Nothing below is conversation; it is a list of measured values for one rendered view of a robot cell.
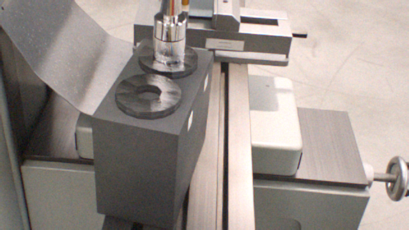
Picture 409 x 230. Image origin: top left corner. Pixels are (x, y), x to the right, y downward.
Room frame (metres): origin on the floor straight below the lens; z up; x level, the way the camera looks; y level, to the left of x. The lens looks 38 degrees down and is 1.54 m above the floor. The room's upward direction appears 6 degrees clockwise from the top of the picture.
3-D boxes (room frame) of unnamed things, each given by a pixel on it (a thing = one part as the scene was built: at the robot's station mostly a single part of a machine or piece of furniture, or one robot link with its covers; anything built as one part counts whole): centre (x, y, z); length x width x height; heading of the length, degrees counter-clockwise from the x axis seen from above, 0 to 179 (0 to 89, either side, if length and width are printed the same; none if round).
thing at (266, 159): (1.01, 0.03, 0.78); 0.50 x 0.35 x 0.12; 91
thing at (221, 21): (1.08, -0.02, 1.01); 0.12 x 0.06 x 0.04; 2
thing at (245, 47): (1.08, 0.01, 0.97); 0.35 x 0.15 x 0.11; 92
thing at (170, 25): (0.69, 0.06, 1.18); 0.05 x 0.05 x 0.01
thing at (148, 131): (0.64, 0.07, 1.02); 0.22 x 0.12 x 0.20; 171
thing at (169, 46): (0.69, 0.06, 1.14); 0.05 x 0.05 x 0.06
